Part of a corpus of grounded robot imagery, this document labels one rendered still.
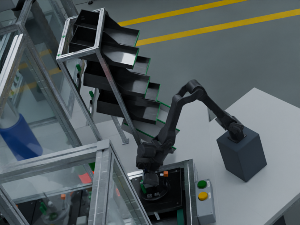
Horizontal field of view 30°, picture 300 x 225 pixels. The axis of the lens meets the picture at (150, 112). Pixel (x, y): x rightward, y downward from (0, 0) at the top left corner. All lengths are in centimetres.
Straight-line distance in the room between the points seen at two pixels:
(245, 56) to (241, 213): 260
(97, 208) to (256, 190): 152
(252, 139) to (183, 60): 267
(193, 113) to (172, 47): 233
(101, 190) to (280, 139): 173
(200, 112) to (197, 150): 30
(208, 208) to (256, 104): 79
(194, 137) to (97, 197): 181
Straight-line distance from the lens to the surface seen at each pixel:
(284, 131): 283
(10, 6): 329
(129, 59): 244
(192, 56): 513
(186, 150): 288
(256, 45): 503
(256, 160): 261
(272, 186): 259
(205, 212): 243
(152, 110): 263
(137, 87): 252
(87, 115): 254
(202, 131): 295
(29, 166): 132
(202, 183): 253
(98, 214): 112
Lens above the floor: 276
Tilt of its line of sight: 36 degrees down
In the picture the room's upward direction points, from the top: 22 degrees counter-clockwise
